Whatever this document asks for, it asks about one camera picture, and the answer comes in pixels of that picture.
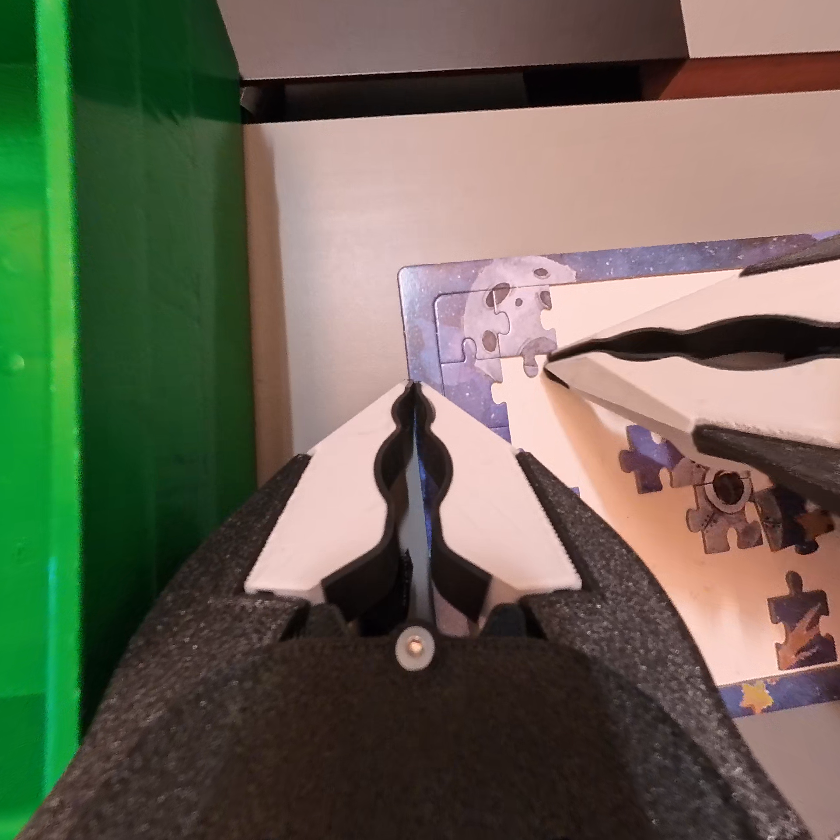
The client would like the moon crater puzzle piece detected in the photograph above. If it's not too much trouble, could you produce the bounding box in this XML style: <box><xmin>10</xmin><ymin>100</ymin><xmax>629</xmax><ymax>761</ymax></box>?
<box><xmin>486</xmin><ymin>282</ymin><xmax>560</xmax><ymax>379</ymax></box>

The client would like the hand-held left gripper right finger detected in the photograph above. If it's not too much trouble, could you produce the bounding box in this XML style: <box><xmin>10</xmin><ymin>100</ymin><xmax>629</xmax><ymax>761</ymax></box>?
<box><xmin>419</xmin><ymin>382</ymin><xmax>584</xmax><ymax>621</ymax></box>

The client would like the blue space puzzle frame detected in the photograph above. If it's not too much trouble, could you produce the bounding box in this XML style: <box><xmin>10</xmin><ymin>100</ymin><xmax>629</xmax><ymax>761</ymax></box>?
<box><xmin>398</xmin><ymin>230</ymin><xmax>840</xmax><ymax>719</ymax></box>

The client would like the adjacent grey table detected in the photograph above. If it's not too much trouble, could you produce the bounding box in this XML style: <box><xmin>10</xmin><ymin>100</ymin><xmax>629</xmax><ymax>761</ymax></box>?
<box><xmin>217</xmin><ymin>0</ymin><xmax>840</xmax><ymax>122</ymax></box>

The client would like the green plastic bin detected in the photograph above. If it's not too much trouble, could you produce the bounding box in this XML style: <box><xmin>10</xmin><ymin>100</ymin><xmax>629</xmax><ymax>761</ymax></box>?
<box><xmin>0</xmin><ymin>0</ymin><xmax>258</xmax><ymax>815</ymax></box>

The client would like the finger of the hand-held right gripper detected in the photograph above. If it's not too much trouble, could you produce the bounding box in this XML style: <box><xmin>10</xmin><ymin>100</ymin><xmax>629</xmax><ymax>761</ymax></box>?
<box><xmin>543</xmin><ymin>344</ymin><xmax>840</xmax><ymax>450</ymax></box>
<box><xmin>546</xmin><ymin>262</ymin><xmax>840</xmax><ymax>361</ymax></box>

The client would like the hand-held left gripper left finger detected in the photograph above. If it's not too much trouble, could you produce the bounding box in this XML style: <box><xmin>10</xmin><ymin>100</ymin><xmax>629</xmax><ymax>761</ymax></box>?
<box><xmin>244</xmin><ymin>381</ymin><xmax>416</xmax><ymax>603</ymax></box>

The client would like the grey satellite puzzle piece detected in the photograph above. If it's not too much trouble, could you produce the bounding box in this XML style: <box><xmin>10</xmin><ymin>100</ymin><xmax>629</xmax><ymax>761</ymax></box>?
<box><xmin>668</xmin><ymin>456</ymin><xmax>723</xmax><ymax>508</ymax></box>

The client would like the plain purple puzzle piece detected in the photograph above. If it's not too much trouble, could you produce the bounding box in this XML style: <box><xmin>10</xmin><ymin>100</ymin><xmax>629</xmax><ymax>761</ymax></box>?
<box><xmin>620</xmin><ymin>427</ymin><xmax>686</xmax><ymax>493</ymax></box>

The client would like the grey porthole half puzzle piece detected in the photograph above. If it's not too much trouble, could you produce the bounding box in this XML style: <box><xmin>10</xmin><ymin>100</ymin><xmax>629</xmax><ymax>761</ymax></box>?
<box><xmin>686</xmin><ymin>466</ymin><xmax>766</xmax><ymax>556</ymax></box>

